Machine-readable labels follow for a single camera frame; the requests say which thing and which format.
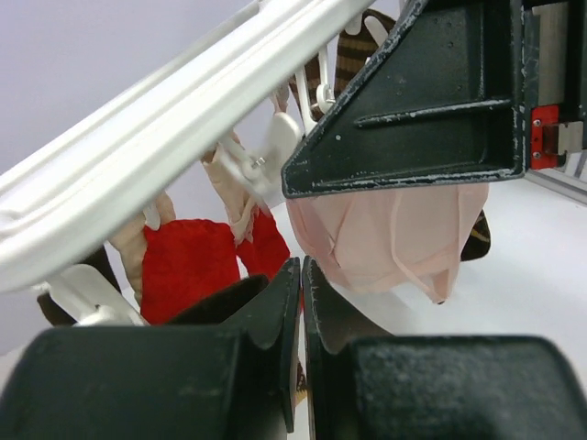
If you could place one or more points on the red sock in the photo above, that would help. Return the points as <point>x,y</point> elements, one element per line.
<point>185,262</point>
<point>265,251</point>

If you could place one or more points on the white clip sock hanger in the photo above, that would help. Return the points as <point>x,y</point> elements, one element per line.
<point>241,86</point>

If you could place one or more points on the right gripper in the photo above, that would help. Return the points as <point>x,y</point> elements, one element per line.
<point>446,99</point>

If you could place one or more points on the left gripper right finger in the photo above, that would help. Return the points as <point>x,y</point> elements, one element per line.
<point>366,383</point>

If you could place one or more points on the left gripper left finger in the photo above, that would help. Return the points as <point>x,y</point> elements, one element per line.
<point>234,380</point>

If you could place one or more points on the brown checkered sock right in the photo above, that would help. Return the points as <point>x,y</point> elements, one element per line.
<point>354,49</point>

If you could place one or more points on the dark brown checkered sock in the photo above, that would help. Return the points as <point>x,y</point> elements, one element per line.
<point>478,243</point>

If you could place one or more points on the pink mesh garment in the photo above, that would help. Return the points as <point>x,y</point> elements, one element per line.
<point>370,242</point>

